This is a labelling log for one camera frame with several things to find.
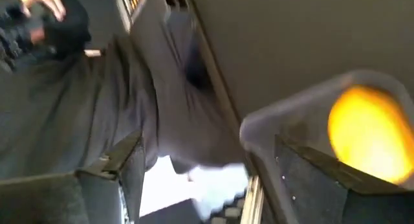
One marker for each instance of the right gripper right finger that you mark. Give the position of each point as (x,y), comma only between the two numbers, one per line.
(323,191)

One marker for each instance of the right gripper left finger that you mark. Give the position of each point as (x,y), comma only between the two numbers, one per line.
(119,178)

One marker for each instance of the yellow toy lemon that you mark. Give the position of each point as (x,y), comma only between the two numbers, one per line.
(368,133)

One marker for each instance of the black table mat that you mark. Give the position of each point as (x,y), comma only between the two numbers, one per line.
(307,39)

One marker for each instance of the person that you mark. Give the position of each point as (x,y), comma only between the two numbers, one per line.
(97,104)

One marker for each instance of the person's hand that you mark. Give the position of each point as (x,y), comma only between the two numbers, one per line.
(48,2)

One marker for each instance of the dark grey plastic basket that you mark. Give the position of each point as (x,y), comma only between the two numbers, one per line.
(291,120)

